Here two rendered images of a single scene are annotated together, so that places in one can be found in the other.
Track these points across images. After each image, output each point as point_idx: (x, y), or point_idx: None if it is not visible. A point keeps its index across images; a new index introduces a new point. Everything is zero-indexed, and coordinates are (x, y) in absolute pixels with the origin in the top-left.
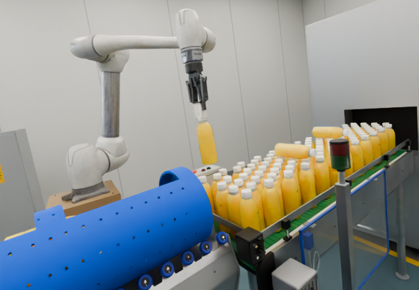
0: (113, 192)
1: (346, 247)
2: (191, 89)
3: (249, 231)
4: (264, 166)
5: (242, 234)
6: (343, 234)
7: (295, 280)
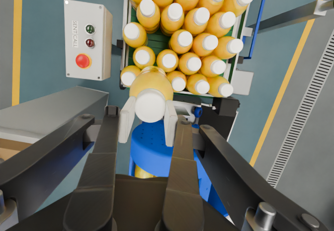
0: (10, 155)
1: (267, 30)
2: (52, 172)
3: (227, 105)
4: None
5: (225, 111)
6: (275, 28)
7: (245, 89)
